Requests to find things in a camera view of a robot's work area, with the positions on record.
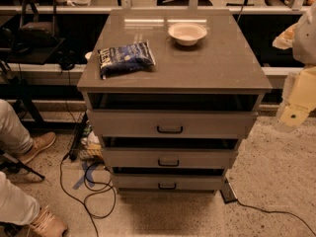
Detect black bag on shelf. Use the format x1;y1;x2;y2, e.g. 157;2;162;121
18;0;58;47

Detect black tripod leg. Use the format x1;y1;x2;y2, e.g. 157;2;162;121
0;150;45;180

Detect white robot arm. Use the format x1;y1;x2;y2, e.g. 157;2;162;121
273;4;316;132

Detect tan boot upper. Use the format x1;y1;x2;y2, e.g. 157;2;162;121
19;132;56;164

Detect grey bottom drawer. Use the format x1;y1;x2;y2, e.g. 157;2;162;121
111;174;224;191

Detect tan boot lower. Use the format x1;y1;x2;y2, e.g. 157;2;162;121
30;207;68;237

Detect white trouser leg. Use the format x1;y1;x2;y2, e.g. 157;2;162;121
0;172;40;225
0;100;33;154

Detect grey drawer cabinet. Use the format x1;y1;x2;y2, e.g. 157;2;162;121
78;9;272;180

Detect black wire basket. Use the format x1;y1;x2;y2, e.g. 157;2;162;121
68;114;103;162

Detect white trouser leg lower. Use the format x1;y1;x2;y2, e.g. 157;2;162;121
0;172;40;225

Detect black cable right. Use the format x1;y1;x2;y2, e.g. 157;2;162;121
236;199;316;237

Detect grey top drawer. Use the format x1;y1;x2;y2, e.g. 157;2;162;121
87;110;257;139

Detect white trouser leg upper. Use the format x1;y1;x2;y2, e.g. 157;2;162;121
0;100;33;154

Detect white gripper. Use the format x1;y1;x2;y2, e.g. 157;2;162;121
274;66;316;132

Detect blue chip bag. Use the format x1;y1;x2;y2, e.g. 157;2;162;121
98;41;155;79

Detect grey drawer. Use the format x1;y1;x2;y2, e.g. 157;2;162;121
103;149;238;169
87;110;257;139
111;174;224;191

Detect grey middle drawer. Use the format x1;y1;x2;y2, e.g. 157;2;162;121
103;149;238;169

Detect white bowl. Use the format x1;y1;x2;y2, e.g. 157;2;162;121
168;23;207;46

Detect blue tape cross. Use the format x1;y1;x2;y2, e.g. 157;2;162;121
73;162;98;190

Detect tan boot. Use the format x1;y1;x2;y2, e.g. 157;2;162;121
19;132;56;164
30;207;68;237

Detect black headphones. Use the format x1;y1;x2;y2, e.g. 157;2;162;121
57;50;76;71

